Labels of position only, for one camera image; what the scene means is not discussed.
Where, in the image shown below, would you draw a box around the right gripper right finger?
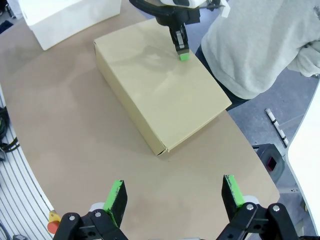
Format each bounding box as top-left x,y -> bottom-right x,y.
216,173 -> 300,240

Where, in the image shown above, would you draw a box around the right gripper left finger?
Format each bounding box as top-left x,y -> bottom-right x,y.
52,178 -> 131,240

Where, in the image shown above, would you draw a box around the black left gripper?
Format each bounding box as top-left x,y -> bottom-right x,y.
153,6 -> 202,63

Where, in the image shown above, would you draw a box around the tan cardboard shoe box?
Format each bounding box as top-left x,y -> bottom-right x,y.
93,18 -> 233,158

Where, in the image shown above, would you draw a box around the black box with red window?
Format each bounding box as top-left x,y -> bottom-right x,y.
251,143 -> 286,184

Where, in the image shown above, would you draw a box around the white plastic storage box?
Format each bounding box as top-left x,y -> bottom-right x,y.
18,0 -> 122,51

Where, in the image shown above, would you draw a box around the person's dark trousers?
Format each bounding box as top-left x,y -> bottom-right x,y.
194,45 -> 251,111

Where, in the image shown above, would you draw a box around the red emergency stop button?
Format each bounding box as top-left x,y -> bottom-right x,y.
46,210 -> 63,235

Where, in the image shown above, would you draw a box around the person in grey sweater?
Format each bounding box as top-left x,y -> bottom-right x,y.
200,0 -> 320,100

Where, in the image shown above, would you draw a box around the white stick with black bands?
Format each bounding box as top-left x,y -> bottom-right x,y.
264,107 -> 290,148

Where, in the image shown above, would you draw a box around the white side table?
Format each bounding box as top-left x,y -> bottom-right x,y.
286,79 -> 320,224

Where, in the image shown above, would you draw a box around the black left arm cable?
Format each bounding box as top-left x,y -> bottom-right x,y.
128,0 -> 161,16

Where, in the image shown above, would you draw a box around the white ribbed rail platform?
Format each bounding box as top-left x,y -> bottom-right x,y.
0,84 -> 55,240

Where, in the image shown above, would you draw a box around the black cable bundle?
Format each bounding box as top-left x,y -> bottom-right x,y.
0,105 -> 20,161

